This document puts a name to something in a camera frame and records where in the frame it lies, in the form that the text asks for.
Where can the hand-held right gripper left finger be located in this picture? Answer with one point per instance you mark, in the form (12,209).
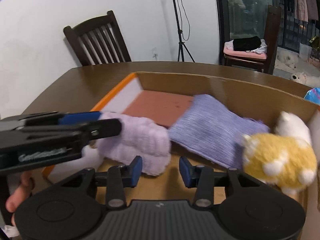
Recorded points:
(137,171)

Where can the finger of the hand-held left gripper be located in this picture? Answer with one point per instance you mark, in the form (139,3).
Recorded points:
(105,128)
(80,117)

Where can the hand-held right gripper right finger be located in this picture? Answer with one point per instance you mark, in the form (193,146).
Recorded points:
(186,171)

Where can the lavender towel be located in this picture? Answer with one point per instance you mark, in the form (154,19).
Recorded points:
(147,140)

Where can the purple knit cloth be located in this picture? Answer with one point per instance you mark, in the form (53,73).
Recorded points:
(212,125)

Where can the red cardboard box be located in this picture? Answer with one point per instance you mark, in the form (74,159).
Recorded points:
(225,90)

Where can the yellow white plush toy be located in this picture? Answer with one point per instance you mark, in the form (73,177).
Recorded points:
(277,155)

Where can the person's left hand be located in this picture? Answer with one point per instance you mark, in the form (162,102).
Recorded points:
(20,192)

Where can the dark wooden slatted chair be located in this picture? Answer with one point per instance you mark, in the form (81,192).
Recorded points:
(100,40)

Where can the studio light on stand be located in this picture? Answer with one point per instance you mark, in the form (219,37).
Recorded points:
(178,30)

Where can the pink seat cushion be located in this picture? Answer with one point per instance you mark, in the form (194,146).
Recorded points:
(240,54)

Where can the black velvet bag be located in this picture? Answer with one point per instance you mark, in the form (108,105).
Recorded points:
(246,43)

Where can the white cloth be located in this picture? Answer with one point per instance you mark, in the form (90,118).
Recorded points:
(263,46)

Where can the white plush dog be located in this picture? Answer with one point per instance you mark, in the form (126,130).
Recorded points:
(300,76)
(287,60)

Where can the blue tissue packet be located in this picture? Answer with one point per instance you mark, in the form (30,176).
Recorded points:
(313,95)

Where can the black framed sliding glass door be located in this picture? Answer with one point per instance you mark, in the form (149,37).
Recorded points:
(222,17)

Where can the dark wooden chair with cushion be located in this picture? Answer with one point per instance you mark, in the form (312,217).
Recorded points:
(272,30)

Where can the hanging dusty pink coat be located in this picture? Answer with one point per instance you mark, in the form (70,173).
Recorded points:
(305,0)

